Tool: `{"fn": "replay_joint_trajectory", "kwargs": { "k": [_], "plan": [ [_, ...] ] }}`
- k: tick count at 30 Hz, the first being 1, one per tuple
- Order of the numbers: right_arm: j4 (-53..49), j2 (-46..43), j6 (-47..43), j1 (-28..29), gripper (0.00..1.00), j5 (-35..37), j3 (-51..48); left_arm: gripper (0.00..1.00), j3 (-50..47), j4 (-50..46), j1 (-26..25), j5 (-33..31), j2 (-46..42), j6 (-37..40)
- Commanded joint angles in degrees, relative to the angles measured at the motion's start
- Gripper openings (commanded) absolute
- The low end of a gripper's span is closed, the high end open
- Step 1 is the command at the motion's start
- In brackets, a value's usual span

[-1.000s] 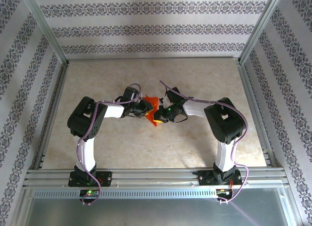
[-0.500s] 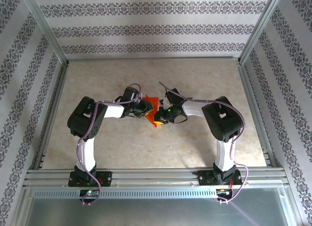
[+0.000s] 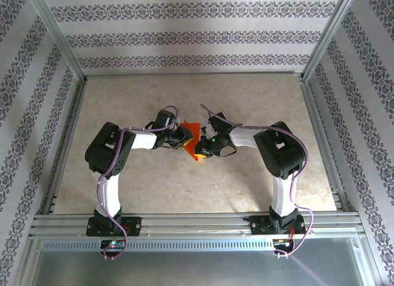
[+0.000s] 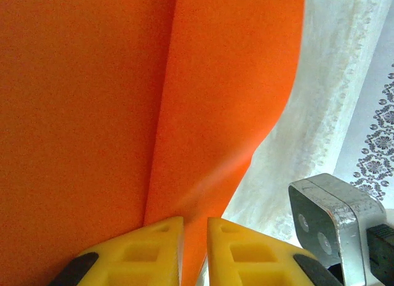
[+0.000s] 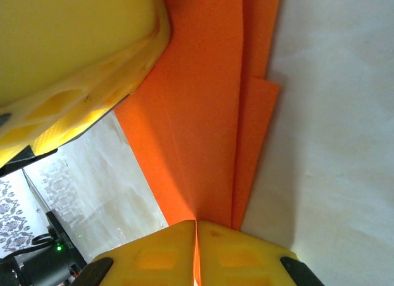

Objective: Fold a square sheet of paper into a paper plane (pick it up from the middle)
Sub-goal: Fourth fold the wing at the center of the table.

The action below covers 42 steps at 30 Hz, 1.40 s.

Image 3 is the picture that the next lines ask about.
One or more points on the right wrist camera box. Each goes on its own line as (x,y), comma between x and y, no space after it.
(218,122)

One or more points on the aluminium mounting rail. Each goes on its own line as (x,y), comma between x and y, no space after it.
(191,221)

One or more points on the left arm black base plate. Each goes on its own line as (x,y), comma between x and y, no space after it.
(134,226)

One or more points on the aluminium frame post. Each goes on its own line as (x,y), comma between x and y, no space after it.
(329,33)
(59,33)

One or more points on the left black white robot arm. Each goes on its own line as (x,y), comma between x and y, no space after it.
(107,150)

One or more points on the aluminium table side rail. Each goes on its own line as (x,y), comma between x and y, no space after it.
(314,113)
(73,113)

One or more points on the grey metal sheet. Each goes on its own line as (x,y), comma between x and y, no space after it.
(184,270)

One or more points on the circuit board with green light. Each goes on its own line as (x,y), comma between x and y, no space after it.
(113,243)

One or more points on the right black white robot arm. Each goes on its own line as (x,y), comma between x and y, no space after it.
(280,150)

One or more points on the aluminium table edge rail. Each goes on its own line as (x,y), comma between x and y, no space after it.
(191,73)

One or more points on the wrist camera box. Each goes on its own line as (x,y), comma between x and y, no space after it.
(164,119)
(218,122)

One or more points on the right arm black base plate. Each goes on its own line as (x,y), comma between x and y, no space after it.
(260,227)

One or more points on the slotted metal strip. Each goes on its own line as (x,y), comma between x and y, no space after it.
(191,245)

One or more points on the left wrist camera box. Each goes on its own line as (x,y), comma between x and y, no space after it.
(164,119)

